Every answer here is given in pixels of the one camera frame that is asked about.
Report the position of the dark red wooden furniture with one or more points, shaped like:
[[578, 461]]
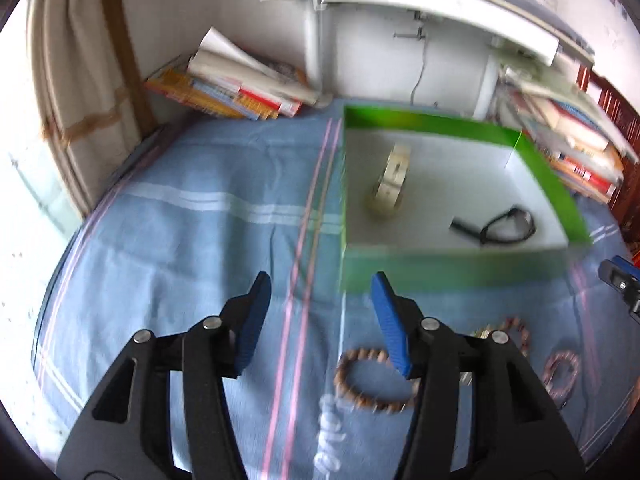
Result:
[[620, 120]]

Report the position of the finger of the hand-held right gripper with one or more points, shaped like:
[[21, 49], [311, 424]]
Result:
[[622, 280]]

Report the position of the beige curtain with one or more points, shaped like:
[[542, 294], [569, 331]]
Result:
[[80, 60]]

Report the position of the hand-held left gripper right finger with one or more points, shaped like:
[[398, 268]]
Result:
[[392, 332]]

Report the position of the stack of colourful thin books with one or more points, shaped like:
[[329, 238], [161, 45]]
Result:
[[225, 90]]

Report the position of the metal bracket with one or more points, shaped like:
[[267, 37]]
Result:
[[412, 35]]

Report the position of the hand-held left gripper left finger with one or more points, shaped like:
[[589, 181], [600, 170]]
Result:
[[251, 325]]

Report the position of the blue checked blanket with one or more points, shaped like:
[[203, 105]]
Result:
[[200, 260]]

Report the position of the green cardboard box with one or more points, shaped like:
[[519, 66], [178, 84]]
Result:
[[450, 270]]

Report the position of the tall pile of textbooks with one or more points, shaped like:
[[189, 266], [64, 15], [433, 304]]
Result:
[[575, 155]]

